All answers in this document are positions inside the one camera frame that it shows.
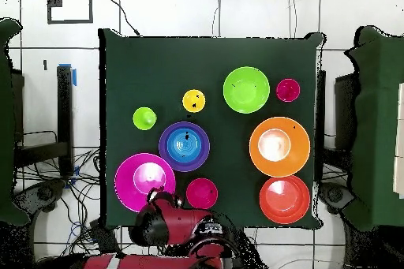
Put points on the small blue bowl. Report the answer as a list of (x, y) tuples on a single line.
[(192, 147)]

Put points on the large pink bowl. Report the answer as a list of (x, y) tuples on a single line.
[(126, 180)]

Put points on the large orange bowl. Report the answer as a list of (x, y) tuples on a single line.
[(298, 155)]

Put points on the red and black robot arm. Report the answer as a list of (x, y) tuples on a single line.
[(180, 224)]

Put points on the purple bowl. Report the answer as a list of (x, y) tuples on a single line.
[(205, 146)]

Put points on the yellow cup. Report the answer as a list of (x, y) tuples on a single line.
[(188, 101)]

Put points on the lime green bowl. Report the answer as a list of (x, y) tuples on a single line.
[(246, 92)]

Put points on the small red-pink bowl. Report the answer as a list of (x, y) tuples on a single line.
[(199, 194)]

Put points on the lime green cup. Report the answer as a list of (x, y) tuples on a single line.
[(143, 118)]

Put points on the dark green tablecloth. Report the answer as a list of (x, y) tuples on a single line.
[(157, 67)]

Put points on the red-pink cup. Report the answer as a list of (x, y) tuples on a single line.
[(288, 90)]

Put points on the red-orange bowl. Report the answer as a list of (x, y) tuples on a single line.
[(284, 207)]

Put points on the blue tape strip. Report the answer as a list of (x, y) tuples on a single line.
[(74, 78)]

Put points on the black floor box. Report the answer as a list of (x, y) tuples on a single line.
[(105, 239)]

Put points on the black chair base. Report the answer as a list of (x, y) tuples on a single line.
[(44, 193), (334, 196)]

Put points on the green cloth side table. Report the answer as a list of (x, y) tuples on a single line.
[(6, 124), (378, 124)]

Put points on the black metal frame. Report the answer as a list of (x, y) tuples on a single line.
[(345, 108), (64, 108)]

